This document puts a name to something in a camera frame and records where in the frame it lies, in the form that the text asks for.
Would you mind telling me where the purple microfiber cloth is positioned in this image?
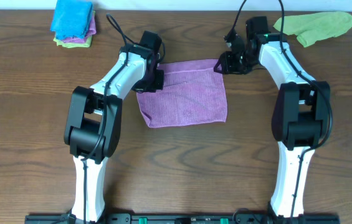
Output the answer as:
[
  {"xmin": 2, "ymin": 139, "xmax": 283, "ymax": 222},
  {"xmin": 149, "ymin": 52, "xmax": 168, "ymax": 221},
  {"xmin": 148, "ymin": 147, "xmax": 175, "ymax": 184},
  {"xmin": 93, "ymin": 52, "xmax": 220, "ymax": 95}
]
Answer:
[{"xmin": 136, "ymin": 59, "xmax": 228, "ymax": 128}]

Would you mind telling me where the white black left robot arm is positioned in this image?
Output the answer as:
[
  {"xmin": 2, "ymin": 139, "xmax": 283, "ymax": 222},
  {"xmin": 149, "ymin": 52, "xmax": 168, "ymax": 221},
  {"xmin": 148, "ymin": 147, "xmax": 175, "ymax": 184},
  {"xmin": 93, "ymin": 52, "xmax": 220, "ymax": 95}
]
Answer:
[{"xmin": 64, "ymin": 42, "xmax": 164, "ymax": 223}]

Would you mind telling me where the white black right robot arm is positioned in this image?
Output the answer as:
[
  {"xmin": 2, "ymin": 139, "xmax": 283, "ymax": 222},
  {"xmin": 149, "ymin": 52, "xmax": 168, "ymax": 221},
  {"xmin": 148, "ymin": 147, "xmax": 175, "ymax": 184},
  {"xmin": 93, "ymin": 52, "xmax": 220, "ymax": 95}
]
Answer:
[{"xmin": 214, "ymin": 32, "xmax": 331, "ymax": 222}]

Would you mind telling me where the folded green cloth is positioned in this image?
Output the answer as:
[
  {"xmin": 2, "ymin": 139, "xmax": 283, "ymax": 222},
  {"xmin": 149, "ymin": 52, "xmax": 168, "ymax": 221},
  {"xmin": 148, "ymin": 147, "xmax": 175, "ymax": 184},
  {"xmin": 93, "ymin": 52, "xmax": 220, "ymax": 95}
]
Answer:
[{"xmin": 53, "ymin": 11, "xmax": 97, "ymax": 49}]

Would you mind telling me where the green microfiber cloth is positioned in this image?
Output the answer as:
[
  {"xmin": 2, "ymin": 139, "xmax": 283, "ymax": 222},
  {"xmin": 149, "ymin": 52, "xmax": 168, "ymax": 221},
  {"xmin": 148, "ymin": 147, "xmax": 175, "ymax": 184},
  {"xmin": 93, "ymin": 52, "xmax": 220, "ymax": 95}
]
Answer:
[{"xmin": 283, "ymin": 11, "xmax": 352, "ymax": 47}]

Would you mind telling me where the folded purple cloth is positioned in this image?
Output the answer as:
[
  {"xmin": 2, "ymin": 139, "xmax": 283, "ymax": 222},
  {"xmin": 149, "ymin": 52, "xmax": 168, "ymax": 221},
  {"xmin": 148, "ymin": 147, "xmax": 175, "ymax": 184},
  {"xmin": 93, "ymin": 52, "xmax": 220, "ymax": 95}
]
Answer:
[{"xmin": 62, "ymin": 11, "xmax": 97, "ymax": 44}]

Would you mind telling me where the folded blue cloth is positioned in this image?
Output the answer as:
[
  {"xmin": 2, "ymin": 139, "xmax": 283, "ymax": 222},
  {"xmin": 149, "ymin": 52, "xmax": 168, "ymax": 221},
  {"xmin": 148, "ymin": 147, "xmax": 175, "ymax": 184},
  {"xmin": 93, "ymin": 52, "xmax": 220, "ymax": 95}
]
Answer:
[{"xmin": 50, "ymin": 0, "xmax": 93, "ymax": 40}]

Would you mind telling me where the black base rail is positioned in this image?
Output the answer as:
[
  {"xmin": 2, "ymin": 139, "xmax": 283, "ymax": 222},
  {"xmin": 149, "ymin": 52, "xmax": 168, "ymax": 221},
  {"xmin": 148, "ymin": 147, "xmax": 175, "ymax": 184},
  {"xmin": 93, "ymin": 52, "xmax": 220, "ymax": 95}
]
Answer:
[{"xmin": 24, "ymin": 213, "xmax": 340, "ymax": 224}]

